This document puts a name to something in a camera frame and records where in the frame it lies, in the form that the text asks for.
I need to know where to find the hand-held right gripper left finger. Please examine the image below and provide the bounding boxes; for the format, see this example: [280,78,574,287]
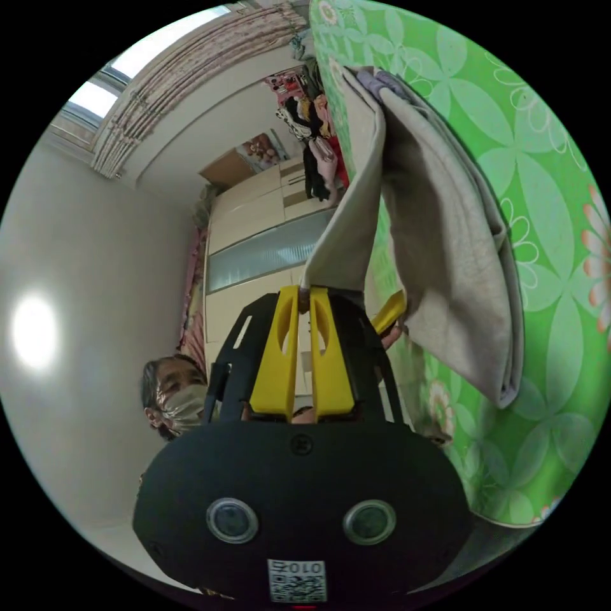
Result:
[249,286,302,424]

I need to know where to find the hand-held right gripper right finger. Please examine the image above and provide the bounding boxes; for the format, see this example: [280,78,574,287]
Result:
[309,286,356,424]

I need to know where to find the gray sweatpants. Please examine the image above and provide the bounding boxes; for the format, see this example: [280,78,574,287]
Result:
[299,64,525,410]

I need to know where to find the person's body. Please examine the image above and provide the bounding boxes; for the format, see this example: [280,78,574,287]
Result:
[140,355,212,442]

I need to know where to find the cream cupboard with glass panel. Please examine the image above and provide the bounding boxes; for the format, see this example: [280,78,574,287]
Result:
[202,157,346,365]

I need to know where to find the pile of clothes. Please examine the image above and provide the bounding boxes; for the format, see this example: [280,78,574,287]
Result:
[276,28,353,202]

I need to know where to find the brown carton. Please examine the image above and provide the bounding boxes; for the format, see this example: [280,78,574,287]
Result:
[198,145,262,190]

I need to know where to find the bed with green floral sheet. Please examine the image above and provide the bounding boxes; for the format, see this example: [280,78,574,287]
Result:
[307,0,611,528]

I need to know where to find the round ceiling lamp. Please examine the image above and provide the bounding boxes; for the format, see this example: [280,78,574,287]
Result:
[11,290,61,371]

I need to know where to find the pink patterned curtain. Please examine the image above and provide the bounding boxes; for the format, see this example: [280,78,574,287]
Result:
[90,4,307,180]

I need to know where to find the window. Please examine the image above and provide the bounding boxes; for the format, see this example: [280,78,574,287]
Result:
[49,4,231,150]

